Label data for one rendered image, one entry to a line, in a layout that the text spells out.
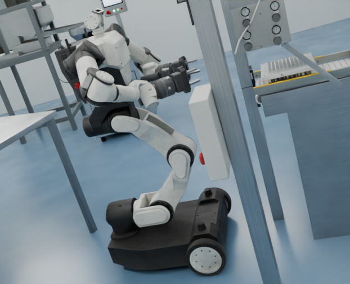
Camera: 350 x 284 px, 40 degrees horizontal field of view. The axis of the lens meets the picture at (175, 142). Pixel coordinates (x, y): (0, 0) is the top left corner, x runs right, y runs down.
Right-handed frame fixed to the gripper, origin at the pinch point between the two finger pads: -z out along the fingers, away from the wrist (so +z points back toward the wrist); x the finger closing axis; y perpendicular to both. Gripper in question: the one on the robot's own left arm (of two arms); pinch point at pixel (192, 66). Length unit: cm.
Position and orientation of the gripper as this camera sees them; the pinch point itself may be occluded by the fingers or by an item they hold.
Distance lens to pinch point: 242.2
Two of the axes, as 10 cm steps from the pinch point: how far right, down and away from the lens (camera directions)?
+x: 2.8, 9.0, 3.4
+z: -9.2, 1.5, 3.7
